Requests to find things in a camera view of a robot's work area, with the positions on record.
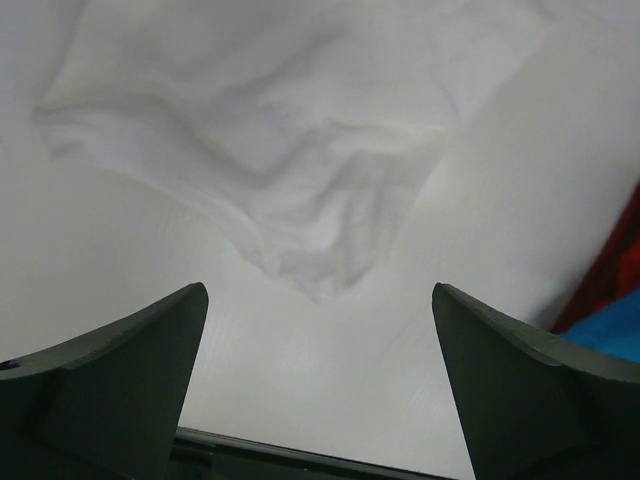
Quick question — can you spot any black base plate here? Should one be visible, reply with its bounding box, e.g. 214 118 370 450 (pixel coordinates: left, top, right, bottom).
165 428 434 480

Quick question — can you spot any red t shirt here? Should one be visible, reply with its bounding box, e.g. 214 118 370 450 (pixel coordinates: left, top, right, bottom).
551 184 639 333

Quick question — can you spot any white t shirt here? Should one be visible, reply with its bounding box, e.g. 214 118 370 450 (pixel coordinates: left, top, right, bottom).
34 1 557 299

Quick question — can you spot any blue t shirt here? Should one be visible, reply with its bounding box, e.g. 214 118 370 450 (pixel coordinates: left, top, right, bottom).
560 289 640 363

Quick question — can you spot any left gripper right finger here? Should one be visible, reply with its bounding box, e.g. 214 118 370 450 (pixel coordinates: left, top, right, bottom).
432 284 639 479

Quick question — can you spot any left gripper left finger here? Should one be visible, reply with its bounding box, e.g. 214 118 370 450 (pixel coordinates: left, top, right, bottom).
1 283 208 479

